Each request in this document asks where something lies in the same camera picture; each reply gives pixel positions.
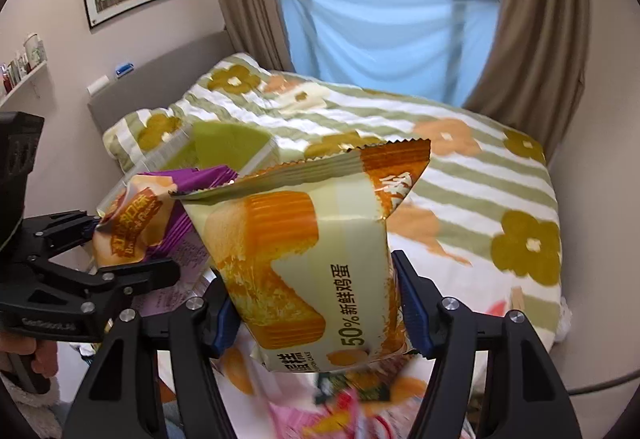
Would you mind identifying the white wall shelf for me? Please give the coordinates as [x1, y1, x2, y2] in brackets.
[0, 59, 49, 111]

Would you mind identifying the grey bed headboard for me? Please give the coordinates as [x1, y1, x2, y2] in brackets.
[87, 29, 232, 135]

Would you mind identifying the light blue cloth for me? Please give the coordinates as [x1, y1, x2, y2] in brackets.
[279, 0, 501, 106]

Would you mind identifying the purple snack packet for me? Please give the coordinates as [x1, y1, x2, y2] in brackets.
[137, 166, 241, 270]

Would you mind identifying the person's left hand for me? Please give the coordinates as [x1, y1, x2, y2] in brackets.
[0, 336, 59, 385]

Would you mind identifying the white plastic bag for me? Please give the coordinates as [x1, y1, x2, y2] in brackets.
[554, 298, 574, 346]

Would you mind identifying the grey floor cable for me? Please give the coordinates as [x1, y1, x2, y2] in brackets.
[565, 359, 637, 396]

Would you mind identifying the wall shelf with bottles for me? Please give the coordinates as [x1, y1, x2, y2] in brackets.
[0, 33, 48, 92]

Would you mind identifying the pale yellow cake packet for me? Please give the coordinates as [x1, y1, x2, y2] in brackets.
[169, 138, 432, 372]

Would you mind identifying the orange white snack packet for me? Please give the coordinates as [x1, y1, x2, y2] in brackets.
[92, 174, 176, 270]

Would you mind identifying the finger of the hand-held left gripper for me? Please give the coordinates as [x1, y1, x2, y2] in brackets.
[20, 208, 103, 265]
[42, 259, 182, 320]

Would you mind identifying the dark green snack packet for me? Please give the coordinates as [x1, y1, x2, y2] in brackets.
[316, 368, 392, 404]

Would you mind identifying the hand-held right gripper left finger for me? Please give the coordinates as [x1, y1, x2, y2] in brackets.
[62, 276, 241, 439]

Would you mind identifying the green cardboard box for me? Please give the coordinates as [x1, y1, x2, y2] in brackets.
[142, 119, 278, 182]

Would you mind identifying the pink snack packet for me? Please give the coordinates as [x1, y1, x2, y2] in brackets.
[267, 384, 418, 439]

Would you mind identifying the person's left forearm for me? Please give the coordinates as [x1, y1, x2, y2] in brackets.
[0, 369, 63, 439]

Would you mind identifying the floral striped blanket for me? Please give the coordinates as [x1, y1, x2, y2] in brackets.
[102, 52, 563, 439]

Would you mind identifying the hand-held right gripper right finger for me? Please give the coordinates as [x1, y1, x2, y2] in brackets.
[391, 249, 583, 439]

